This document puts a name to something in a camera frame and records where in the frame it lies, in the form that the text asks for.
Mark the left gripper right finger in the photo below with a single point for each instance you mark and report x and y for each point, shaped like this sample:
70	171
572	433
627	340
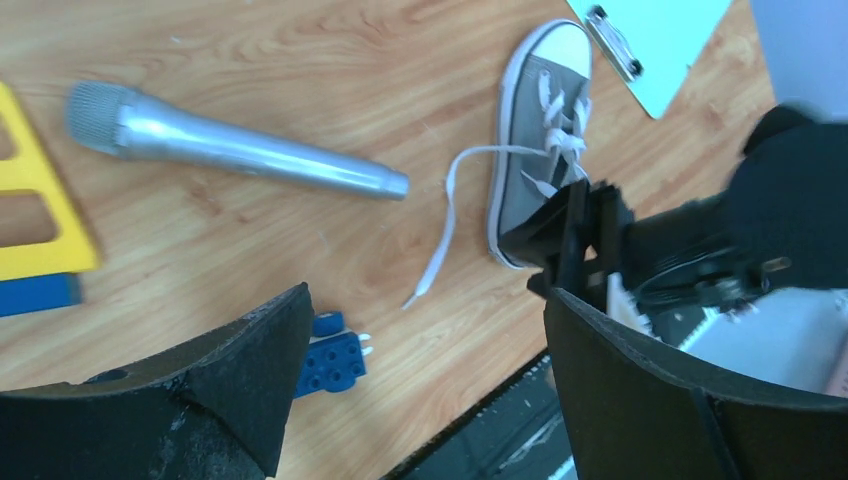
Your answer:
637	408

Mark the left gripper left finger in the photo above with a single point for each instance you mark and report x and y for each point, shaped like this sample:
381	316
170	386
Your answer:
213	407

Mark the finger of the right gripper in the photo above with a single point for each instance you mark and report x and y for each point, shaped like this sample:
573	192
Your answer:
575	238

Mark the white shoelace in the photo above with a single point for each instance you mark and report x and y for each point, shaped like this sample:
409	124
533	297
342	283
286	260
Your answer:
541	130

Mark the grey canvas sneaker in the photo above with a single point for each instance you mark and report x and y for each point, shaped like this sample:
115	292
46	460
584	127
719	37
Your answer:
561	44

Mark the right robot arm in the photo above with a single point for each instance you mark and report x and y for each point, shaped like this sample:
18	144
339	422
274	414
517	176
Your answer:
780	222

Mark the blue red toy car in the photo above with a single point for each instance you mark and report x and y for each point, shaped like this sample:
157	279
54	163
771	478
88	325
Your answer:
335	358

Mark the green clipboard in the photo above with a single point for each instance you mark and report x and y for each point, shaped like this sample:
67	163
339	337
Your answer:
651	44

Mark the yellow toy block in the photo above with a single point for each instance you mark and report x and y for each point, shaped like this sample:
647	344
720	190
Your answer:
41	231

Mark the silver microphone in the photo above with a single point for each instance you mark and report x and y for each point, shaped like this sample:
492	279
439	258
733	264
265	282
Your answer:
129	124

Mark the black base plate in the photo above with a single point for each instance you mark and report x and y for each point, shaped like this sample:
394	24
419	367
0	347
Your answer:
515	432

